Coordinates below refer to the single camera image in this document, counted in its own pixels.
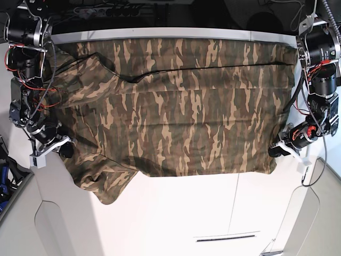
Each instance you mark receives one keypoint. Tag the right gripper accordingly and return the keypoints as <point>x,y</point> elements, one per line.
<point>48,132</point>

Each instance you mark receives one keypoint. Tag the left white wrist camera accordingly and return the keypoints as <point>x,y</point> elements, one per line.
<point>303,162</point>

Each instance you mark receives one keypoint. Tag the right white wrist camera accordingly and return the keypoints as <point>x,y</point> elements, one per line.
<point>38,158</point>

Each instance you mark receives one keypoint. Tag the black power strip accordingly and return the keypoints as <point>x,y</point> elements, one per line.
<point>104,12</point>

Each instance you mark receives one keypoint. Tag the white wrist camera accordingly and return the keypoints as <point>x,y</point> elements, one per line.
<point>38,158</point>
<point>303,162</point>

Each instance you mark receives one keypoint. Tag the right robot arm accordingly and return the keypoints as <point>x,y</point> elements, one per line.
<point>28,33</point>

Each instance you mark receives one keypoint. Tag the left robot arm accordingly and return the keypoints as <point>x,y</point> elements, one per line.
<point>318,43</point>

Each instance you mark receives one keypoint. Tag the blue and black equipment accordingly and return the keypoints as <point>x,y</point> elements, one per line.
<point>12,175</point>

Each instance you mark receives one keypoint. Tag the camouflage T-shirt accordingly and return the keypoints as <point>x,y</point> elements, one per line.
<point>169,107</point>

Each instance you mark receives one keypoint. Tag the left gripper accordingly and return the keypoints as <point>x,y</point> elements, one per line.
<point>296,137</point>

